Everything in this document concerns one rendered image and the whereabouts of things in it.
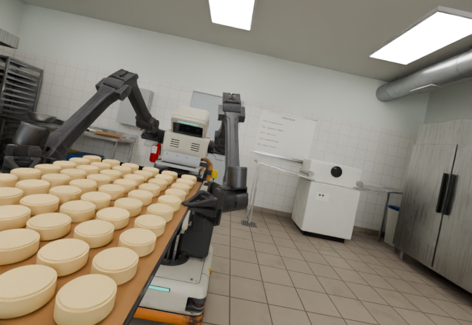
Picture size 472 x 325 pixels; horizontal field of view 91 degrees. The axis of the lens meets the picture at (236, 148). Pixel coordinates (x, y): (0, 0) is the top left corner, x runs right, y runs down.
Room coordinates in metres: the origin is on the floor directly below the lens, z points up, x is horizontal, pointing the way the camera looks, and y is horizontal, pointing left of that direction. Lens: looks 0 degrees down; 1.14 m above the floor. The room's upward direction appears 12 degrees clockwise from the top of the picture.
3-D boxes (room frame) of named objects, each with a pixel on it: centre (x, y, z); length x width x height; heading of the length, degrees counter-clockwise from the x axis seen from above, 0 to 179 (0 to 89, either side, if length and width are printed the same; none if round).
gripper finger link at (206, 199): (0.57, 0.06, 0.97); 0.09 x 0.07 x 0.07; 137
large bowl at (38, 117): (3.95, 3.37, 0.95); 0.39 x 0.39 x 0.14
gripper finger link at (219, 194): (0.57, 0.06, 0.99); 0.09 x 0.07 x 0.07; 137
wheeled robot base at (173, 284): (1.66, 0.31, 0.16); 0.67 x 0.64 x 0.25; 2
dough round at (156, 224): (0.39, 0.12, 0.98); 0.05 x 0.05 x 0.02
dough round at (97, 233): (0.34, 0.18, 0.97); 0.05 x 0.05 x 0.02
